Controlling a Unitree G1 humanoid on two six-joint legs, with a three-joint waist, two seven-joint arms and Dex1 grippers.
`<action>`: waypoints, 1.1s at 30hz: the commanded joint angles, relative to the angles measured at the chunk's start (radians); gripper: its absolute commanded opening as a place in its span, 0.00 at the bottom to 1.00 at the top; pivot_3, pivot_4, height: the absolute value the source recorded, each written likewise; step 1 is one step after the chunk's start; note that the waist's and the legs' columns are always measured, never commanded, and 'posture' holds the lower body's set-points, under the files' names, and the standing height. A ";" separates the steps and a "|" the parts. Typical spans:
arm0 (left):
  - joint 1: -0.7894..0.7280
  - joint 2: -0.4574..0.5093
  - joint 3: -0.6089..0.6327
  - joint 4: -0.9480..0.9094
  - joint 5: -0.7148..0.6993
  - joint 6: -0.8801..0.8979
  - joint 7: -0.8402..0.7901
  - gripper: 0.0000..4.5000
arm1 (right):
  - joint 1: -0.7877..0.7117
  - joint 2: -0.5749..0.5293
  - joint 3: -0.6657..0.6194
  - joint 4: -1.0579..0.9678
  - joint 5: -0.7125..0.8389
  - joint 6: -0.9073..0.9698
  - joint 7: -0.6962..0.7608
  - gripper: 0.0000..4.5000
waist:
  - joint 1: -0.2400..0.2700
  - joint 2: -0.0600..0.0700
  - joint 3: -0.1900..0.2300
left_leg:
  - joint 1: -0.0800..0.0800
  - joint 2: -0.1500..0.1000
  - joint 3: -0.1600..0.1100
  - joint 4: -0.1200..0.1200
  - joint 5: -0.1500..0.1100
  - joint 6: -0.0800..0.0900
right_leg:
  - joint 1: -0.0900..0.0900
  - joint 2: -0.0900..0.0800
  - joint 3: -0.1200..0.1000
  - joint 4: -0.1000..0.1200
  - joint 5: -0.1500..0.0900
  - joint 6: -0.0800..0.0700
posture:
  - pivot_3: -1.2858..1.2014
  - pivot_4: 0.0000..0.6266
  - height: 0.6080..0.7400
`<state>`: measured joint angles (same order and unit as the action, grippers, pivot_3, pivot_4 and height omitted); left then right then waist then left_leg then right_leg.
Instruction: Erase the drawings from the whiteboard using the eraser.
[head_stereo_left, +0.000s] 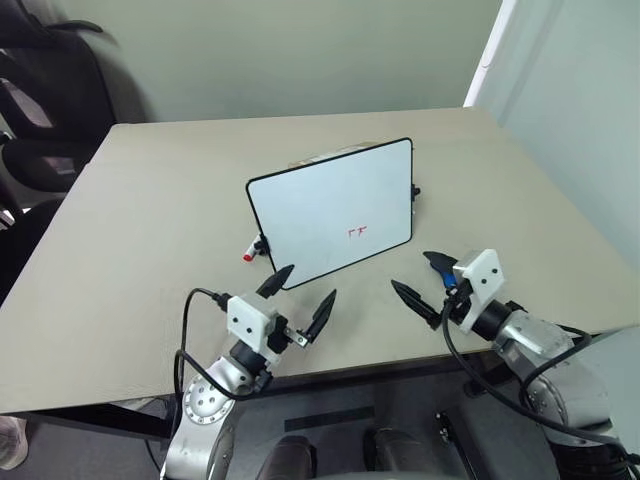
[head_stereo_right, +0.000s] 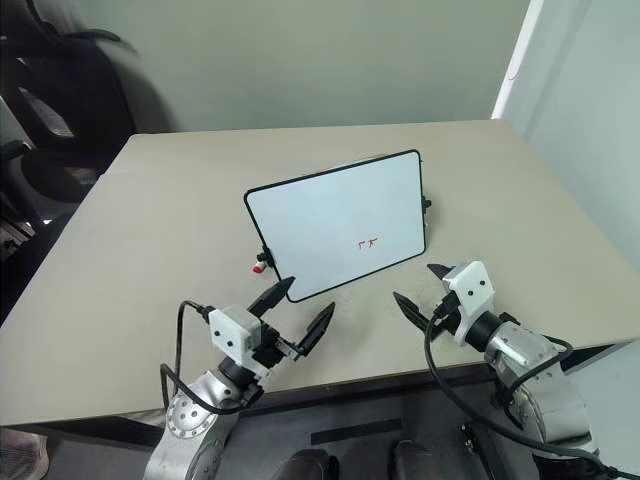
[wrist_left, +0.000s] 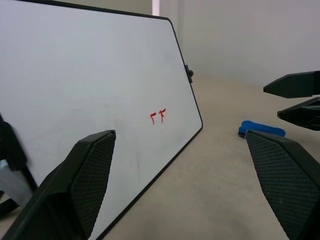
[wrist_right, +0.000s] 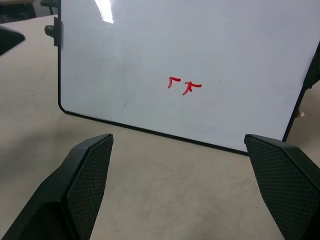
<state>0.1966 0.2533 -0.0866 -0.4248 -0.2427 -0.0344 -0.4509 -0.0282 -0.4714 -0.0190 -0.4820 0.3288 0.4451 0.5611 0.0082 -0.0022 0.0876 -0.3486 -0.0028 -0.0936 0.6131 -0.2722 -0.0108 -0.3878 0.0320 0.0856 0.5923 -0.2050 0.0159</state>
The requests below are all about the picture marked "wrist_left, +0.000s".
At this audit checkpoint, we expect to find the black blurred clamp block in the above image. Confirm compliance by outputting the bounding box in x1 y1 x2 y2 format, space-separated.
0 112 39 189

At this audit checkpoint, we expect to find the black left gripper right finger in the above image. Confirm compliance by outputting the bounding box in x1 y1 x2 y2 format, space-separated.
244 129 320 240

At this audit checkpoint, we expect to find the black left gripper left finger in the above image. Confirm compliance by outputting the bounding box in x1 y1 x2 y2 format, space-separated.
3 129 117 240

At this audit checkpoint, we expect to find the blue whiteboard eraser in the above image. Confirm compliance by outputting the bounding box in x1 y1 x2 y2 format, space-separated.
238 120 286 139

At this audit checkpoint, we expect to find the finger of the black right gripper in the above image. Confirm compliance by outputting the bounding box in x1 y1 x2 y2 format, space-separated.
276 96 320 131
263 70 320 99

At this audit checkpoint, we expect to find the black whiteboard side knob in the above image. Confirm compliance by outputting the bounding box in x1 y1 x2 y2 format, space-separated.
185 64 195 84

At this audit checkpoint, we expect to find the whiteboard with black frame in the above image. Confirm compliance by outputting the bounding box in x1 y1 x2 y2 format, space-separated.
0 0 204 240

